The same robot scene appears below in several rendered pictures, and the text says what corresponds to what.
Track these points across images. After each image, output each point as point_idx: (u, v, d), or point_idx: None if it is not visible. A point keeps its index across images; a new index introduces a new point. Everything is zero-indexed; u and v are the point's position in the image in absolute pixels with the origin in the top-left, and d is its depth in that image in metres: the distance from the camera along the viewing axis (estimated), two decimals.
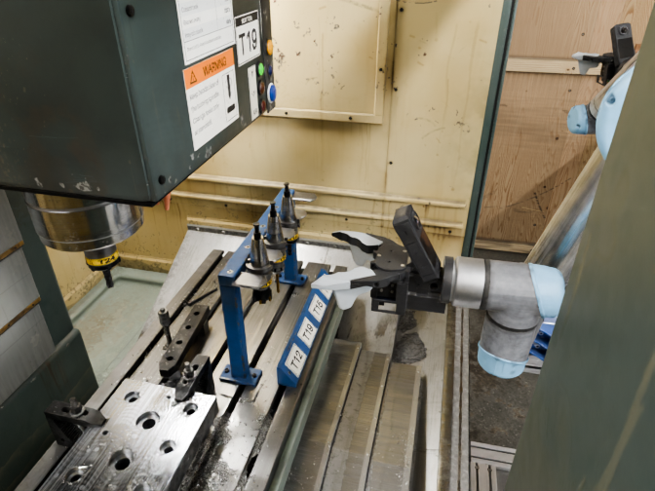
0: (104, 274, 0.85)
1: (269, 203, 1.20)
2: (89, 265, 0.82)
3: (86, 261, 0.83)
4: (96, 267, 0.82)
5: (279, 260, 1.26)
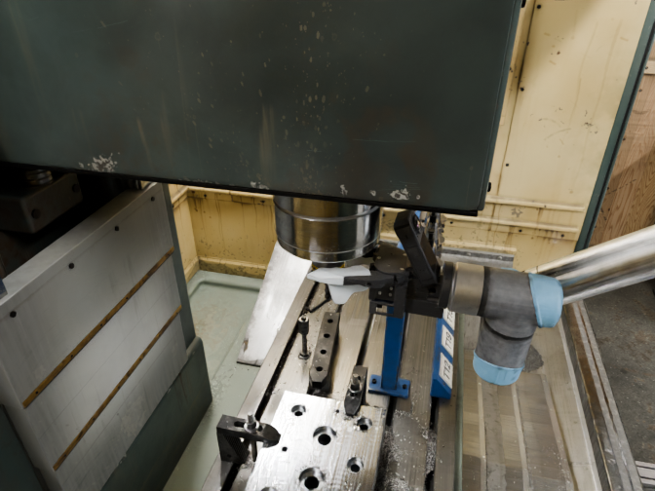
0: (327, 284, 0.80)
1: None
2: None
3: (311, 271, 0.78)
4: None
5: None
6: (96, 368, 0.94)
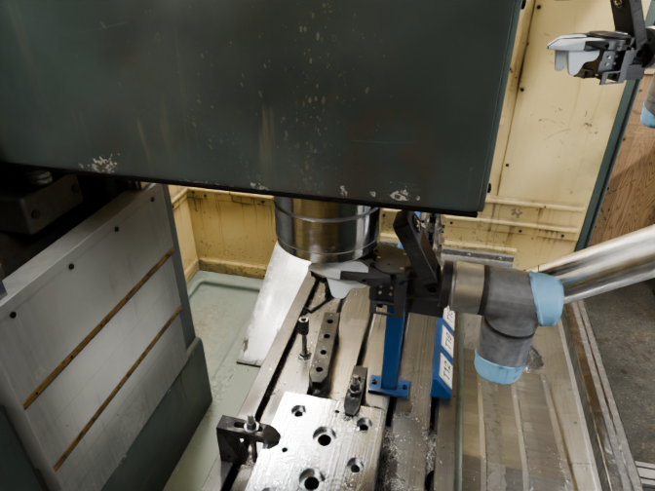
0: (327, 285, 0.80)
1: None
2: (318, 277, 0.77)
3: (311, 272, 0.78)
4: (327, 279, 0.77)
5: None
6: (96, 369, 0.94)
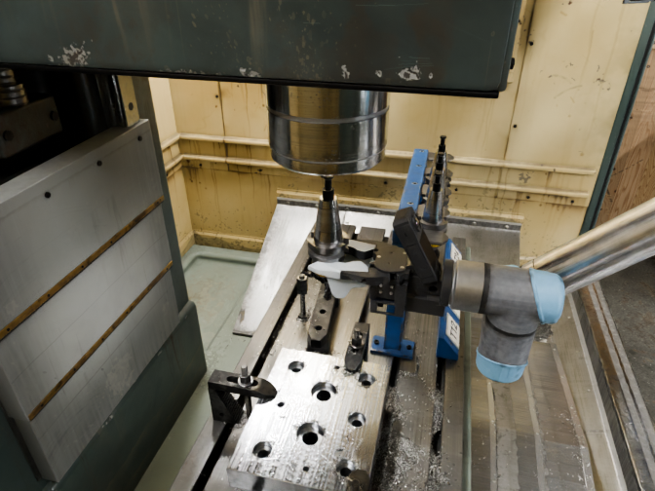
0: (327, 285, 0.80)
1: (438, 154, 1.08)
2: (318, 277, 0.77)
3: (311, 272, 0.78)
4: (327, 279, 0.77)
5: None
6: (77, 315, 0.87)
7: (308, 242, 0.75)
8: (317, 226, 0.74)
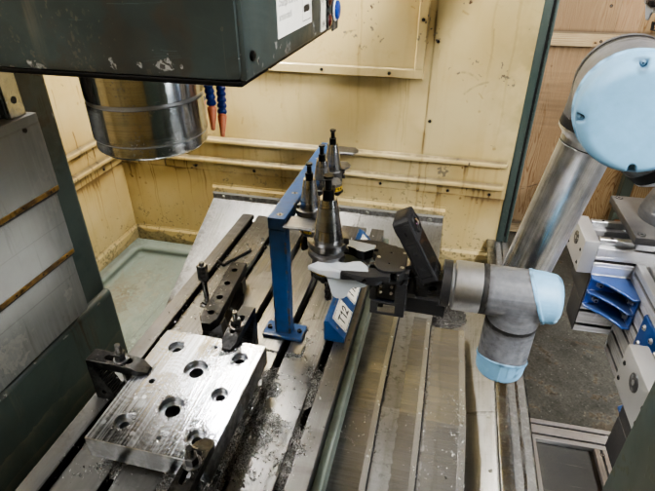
0: (327, 285, 0.80)
1: (319, 146, 1.13)
2: (318, 277, 0.77)
3: (311, 272, 0.78)
4: (327, 279, 0.77)
5: None
6: None
7: (308, 242, 0.75)
8: (317, 226, 0.74)
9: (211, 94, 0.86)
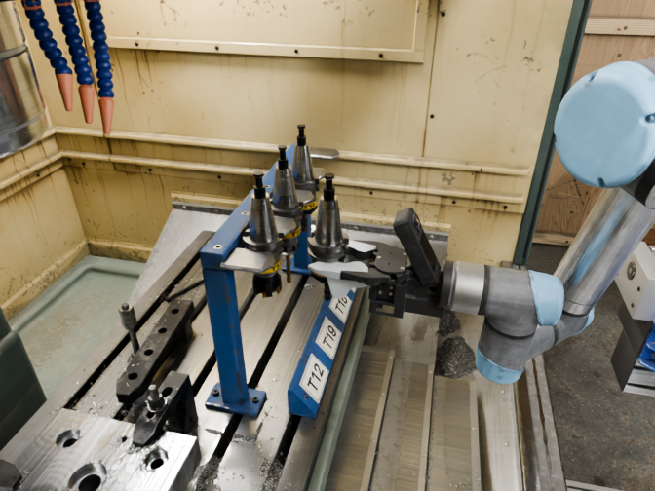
0: (327, 285, 0.80)
1: (278, 148, 0.81)
2: (318, 277, 0.77)
3: (311, 272, 0.78)
4: (327, 279, 0.77)
5: (291, 235, 0.87)
6: None
7: (308, 242, 0.75)
8: (317, 226, 0.74)
9: (82, 64, 0.53)
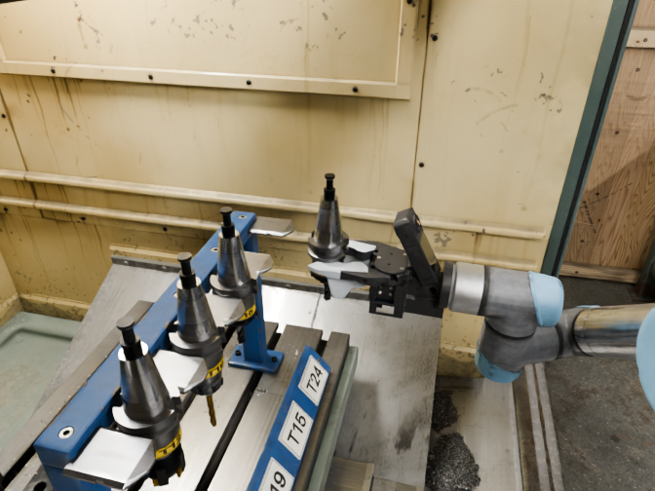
0: (326, 285, 0.80)
1: (176, 258, 0.53)
2: (318, 277, 0.77)
3: (311, 272, 0.78)
4: (327, 279, 0.77)
5: (208, 374, 0.59)
6: None
7: (308, 242, 0.75)
8: (318, 226, 0.74)
9: None
